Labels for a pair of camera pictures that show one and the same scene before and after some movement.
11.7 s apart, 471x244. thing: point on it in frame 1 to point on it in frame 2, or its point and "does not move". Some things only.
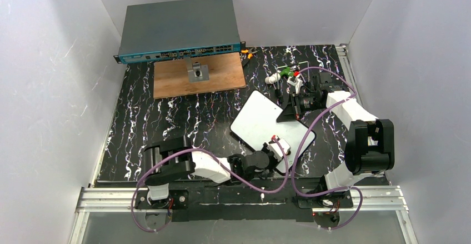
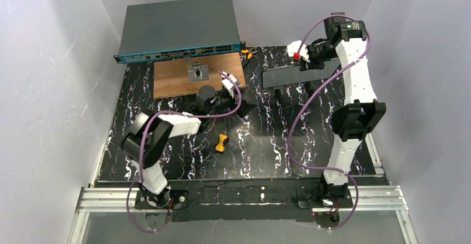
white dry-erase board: x=256 y=124 to x=292 y=74
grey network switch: x=179 y=29 does not move
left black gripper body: x=266 y=153 to x=231 y=97
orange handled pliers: x=251 y=51 does not move
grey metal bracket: x=197 y=72 does not move
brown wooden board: x=171 y=77 does not move
